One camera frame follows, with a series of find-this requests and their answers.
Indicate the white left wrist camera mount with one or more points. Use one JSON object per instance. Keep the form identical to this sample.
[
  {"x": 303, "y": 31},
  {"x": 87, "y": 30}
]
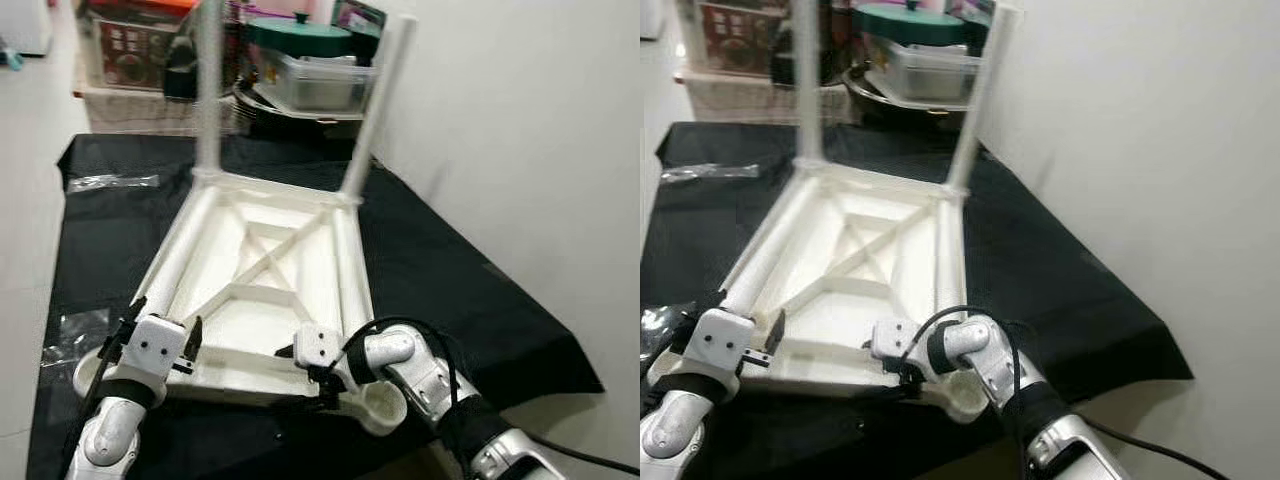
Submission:
[
  {"x": 718, "y": 340},
  {"x": 150, "y": 345}
]

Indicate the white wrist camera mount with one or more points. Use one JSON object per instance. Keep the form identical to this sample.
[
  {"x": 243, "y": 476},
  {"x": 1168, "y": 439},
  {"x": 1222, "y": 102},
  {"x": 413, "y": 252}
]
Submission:
[
  {"x": 318, "y": 345},
  {"x": 718, "y": 340},
  {"x": 893, "y": 338},
  {"x": 150, "y": 345}
]

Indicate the green pot lid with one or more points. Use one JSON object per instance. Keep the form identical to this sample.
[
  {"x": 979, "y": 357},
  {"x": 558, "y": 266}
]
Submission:
[
  {"x": 905, "y": 22},
  {"x": 300, "y": 35}
]

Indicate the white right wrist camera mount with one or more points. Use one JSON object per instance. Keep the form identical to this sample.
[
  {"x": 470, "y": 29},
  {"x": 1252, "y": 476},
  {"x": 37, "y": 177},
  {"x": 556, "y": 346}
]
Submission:
[
  {"x": 318, "y": 345},
  {"x": 893, "y": 338}
]

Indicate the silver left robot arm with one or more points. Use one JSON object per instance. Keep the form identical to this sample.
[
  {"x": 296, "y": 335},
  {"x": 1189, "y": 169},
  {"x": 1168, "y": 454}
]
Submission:
[
  {"x": 110, "y": 430},
  {"x": 680, "y": 430}
]

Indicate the clear plastic container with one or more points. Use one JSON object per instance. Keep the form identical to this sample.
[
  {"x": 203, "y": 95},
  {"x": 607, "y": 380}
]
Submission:
[
  {"x": 925, "y": 72},
  {"x": 320, "y": 85}
]

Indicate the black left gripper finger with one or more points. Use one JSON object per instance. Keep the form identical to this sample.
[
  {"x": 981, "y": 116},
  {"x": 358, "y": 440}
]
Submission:
[
  {"x": 712, "y": 305},
  {"x": 130, "y": 320},
  {"x": 194, "y": 338},
  {"x": 776, "y": 330}
]

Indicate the orange lid storage box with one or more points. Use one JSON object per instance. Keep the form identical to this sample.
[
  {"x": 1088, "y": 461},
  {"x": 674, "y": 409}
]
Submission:
[
  {"x": 125, "y": 45},
  {"x": 730, "y": 35}
]

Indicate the dark picture frame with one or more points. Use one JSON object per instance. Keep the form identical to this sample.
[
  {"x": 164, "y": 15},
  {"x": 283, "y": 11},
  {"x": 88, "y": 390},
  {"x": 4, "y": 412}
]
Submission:
[
  {"x": 358, "y": 15},
  {"x": 970, "y": 8}
]

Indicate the white plastic children table top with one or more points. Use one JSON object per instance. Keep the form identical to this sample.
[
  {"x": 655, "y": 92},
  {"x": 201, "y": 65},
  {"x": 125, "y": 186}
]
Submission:
[
  {"x": 850, "y": 300},
  {"x": 260, "y": 310}
]

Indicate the white chest appliance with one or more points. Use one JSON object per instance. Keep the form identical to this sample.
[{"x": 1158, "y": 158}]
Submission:
[
  {"x": 650, "y": 18},
  {"x": 25, "y": 25}
]

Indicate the dark metal basin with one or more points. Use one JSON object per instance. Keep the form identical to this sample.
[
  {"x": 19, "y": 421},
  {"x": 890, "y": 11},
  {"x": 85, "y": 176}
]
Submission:
[
  {"x": 270, "y": 112},
  {"x": 880, "y": 100}
]

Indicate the beige cloth covered table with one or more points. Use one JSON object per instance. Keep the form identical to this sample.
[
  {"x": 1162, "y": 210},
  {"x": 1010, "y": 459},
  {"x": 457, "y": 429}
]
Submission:
[
  {"x": 740, "y": 100},
  {"x": 140, "y": 112}
]

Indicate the black tablecloth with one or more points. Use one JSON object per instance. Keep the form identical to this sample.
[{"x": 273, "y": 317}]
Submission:
[
  {"x": 1060, "y": 290},
  {"x": 450, "y": 280}
]

